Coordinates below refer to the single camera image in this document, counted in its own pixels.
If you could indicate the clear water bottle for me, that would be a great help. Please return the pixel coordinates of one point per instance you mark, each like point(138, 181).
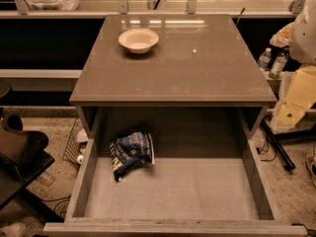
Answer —
point(279, 63)
point(265, 59)

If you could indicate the dark brown chair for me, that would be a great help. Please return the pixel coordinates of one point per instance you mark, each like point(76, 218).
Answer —
point(22, 159)

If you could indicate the wire mesh basket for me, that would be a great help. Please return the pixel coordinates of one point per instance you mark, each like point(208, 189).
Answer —
point(76, 145)

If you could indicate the grey cabinet with counter top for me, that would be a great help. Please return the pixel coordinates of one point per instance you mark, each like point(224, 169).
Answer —
point(197, 81)

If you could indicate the clear water bottle right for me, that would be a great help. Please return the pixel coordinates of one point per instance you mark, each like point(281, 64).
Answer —
point(279, 63)

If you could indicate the white bowl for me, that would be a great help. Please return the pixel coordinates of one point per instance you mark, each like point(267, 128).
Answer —
point(138, 41)

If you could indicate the black floor stand leg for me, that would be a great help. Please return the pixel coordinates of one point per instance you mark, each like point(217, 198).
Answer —
point(288, 164)

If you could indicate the open grey top drawer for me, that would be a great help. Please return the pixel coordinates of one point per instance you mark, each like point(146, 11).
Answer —
point(207, 180)

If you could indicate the blue chip bag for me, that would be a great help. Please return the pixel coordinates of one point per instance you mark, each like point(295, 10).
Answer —
point(130, 152)

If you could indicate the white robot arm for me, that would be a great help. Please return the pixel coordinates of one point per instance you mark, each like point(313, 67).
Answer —
point(300, 37)

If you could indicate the clear water bottle left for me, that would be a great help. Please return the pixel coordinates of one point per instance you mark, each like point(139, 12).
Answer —
point(265, 59)

